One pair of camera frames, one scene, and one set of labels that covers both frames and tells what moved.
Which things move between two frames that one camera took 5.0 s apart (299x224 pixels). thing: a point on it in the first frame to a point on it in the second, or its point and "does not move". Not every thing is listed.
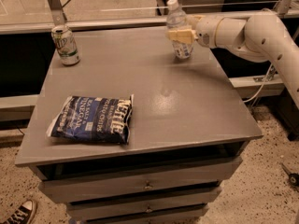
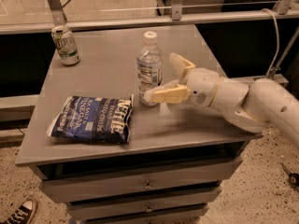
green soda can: [65, 45] does not move
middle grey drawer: [103, 208] does not move
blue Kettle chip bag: [94, 119] does not move
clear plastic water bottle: [177, 20] to [149, 66]
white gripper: [206, 29] to [202, 87]
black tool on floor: [292, 177] does not move
